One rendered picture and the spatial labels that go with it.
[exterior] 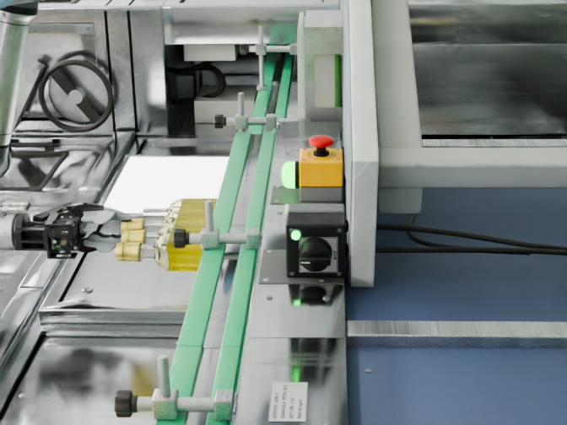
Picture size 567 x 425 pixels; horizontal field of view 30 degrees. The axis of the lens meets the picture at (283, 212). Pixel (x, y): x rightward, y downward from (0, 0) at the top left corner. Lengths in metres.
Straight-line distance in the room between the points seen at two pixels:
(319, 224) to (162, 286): 0.73
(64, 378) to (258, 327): 0.63
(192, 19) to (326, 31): 0.90
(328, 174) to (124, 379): 0.51
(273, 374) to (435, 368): 0.20
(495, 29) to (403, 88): 1.49
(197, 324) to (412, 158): 0.35
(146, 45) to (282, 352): 1.85
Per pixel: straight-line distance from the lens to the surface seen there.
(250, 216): 1.70
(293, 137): 2.03
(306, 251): 1.40
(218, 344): 1.33
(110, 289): 2.09
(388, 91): 1.51
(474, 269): 1.53
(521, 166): 1.39
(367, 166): 1.32
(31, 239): 2.03
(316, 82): 2.16
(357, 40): 1.53
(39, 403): 1.82
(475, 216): 1.72
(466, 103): 3.03
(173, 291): 2.07
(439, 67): 3.00
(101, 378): 1.87
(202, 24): 2.98
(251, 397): 1.18
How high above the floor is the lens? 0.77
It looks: 3 degrees up
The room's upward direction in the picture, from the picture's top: 90 degrees counter-clockwise
